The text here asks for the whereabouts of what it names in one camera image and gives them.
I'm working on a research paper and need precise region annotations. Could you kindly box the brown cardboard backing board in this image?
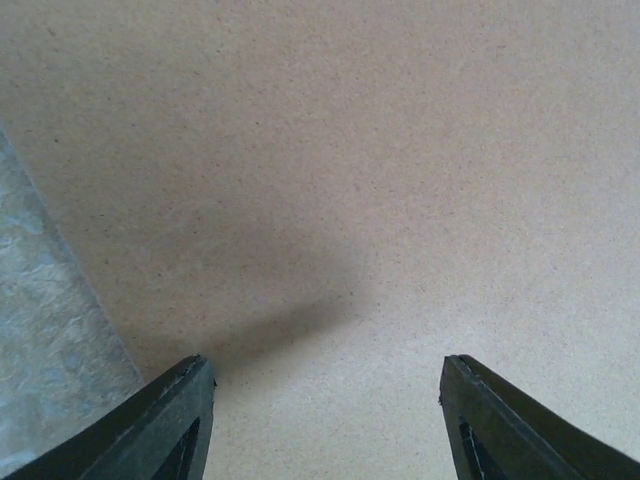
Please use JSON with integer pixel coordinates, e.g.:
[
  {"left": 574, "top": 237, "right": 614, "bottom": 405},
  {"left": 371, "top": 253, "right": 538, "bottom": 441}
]
[{"left": 1, "top": 1, "right": 639, "bottom": 479}]

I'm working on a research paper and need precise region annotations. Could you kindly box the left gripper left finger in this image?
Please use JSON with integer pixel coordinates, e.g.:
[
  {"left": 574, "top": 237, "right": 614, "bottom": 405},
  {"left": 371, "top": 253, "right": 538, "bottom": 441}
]
[{"left": 7, "top": 355, "right": 216, "bottom": 479}]

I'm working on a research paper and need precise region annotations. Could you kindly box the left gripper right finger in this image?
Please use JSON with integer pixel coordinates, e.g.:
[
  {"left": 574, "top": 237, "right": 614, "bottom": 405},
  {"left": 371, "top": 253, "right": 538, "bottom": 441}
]
[{"left": 439, "top": 355, "right": 639, "bottom": 479}]

